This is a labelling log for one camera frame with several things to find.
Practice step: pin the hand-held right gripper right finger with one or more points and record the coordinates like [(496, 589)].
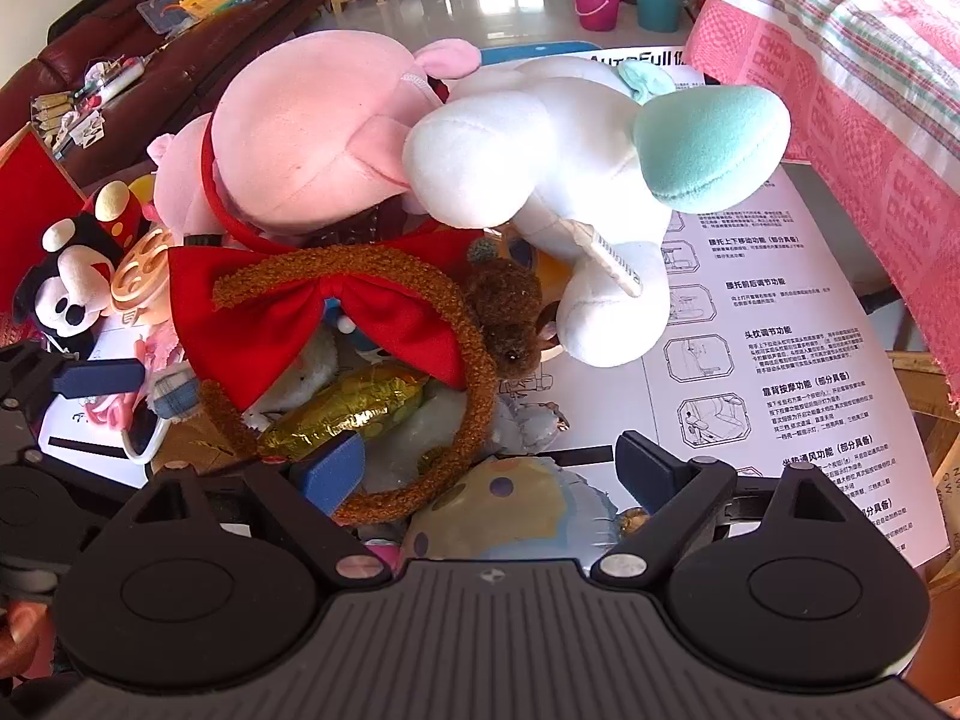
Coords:
[(649, 465)]

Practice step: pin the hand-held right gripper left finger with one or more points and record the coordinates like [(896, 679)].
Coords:
[(330, 472)]

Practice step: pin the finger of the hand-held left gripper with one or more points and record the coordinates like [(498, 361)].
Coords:
[(97, 379)]

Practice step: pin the brown fuzzy bear headband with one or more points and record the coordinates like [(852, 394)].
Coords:
[(480, 405)]

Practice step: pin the red cardboard box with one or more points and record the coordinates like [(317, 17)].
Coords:
[(30, 195)]

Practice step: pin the gold foil packet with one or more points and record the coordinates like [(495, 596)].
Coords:
[(337, 412)]

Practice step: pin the white framed sunglasses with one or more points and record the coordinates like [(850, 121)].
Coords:
[(146, 444)]

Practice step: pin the black mouse plush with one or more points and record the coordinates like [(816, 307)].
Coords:
[(67, 300)]

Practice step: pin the peach film reel toy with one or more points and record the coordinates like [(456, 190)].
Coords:
[(142, 270)]

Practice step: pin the red bow headband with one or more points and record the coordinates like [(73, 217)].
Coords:
[(247, 292)]

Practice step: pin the white printed instruction sheet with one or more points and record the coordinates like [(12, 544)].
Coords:
[(787, 360)]

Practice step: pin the orange plush with blue eye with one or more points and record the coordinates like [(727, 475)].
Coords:
[(547, 270)]

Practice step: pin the pack of beige sticks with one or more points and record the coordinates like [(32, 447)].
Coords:
[(52, 116)]

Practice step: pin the brown cardboard box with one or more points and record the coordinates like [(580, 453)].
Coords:
[(930, 420)]

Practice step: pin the white toy tube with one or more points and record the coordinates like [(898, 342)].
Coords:
[(116, 82)]

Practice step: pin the large pink plush pig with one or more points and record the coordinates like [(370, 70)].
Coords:
[(300, 127)]

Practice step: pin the dark red leather sofa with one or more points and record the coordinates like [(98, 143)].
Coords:
[(187, 67)]

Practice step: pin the white plush with teal ears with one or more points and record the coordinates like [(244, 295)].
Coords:
[(525, 142)]

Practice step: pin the clear plastic box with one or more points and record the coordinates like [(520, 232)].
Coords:
[(159, 15)]

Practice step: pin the black bag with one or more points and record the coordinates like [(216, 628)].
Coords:
[(97, 0)]

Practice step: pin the pink checked cloth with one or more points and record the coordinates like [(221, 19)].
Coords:
[(847, 75)]

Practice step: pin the pink bucket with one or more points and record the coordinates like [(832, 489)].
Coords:
[(596, 7)]

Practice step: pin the teal bucket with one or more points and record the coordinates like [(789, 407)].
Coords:
[(660, 0)]

